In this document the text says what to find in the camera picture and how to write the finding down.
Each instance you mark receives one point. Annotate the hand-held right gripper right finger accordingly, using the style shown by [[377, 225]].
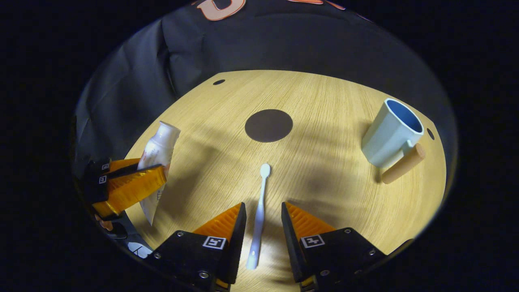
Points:
[[291, 243]]

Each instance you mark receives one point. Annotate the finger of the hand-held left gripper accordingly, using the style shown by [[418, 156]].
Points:
[[97, 167], [134, 186]]

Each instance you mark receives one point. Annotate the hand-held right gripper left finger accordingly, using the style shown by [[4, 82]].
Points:
[[237, 243]]

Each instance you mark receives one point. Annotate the white toothbrush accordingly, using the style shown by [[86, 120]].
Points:
[[259, 215]]

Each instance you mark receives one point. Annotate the white toothpaste tube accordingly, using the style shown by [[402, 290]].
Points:
[[162, 142]]

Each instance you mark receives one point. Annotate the dark brown round coaster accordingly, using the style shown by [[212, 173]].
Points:
[[269, 125]]

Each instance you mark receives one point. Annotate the light blue cup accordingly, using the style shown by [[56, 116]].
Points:
[[385, 138]]

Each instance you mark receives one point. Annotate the black backdrop cloth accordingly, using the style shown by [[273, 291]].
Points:
[[284, 44]]

